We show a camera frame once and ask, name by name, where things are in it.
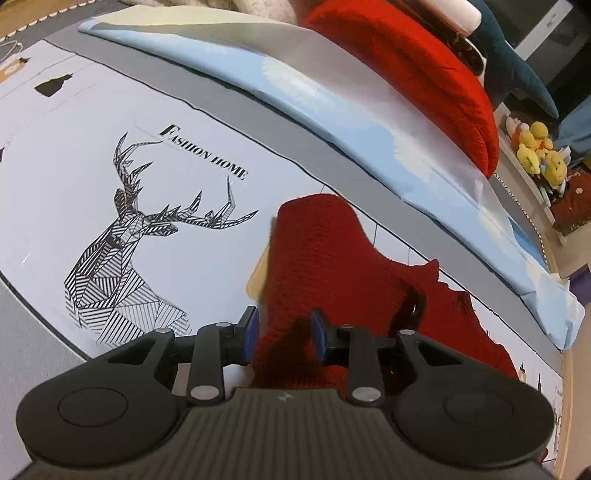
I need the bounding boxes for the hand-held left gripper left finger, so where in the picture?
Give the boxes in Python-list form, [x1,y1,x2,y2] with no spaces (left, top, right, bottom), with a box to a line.
[99,305,259,402]

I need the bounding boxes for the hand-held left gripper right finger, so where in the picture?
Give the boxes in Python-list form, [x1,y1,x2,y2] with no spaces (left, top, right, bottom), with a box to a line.
[310,308,447,404]

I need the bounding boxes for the dark red knit sweater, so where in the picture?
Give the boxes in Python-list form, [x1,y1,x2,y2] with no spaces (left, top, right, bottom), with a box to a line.
[249,194,520,398]

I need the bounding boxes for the light blue folded duvet cover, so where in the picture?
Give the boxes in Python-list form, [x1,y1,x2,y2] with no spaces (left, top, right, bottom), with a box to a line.
[78,4,587,353]

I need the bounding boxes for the grey deer print bed sheet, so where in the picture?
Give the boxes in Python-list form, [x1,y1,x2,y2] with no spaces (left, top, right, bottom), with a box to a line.
[0,0,591,464]

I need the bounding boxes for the windowsill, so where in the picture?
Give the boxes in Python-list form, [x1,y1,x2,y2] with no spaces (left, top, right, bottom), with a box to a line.
[493,103,570,246]

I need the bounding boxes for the yellow duck plush toy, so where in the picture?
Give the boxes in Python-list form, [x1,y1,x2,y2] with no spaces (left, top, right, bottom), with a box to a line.
[516,121,553,176]

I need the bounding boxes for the dark red cushion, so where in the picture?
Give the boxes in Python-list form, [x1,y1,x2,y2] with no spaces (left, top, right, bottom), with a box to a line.
[551,171,591,232]

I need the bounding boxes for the yellow bear plush toy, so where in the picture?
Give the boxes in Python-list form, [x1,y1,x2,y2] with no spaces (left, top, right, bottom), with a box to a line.
[537,150,572,186]

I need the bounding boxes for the bright red folded blanket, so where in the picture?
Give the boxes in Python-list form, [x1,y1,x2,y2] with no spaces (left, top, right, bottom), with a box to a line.
[302,0,501,179]

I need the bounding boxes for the cream folded quilt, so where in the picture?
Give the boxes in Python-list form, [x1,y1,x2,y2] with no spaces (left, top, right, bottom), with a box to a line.
[124,0,297,25]

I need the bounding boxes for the blue curtain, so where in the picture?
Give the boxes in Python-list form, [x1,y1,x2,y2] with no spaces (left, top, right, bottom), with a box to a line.
[556,108,591,154]

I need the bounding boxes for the blue shark plush toy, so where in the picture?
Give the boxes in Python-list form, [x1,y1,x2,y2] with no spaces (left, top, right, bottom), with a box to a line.
[473,0,560,119]

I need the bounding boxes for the window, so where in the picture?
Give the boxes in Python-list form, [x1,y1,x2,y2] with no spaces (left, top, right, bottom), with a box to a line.
[516,0,591,62]

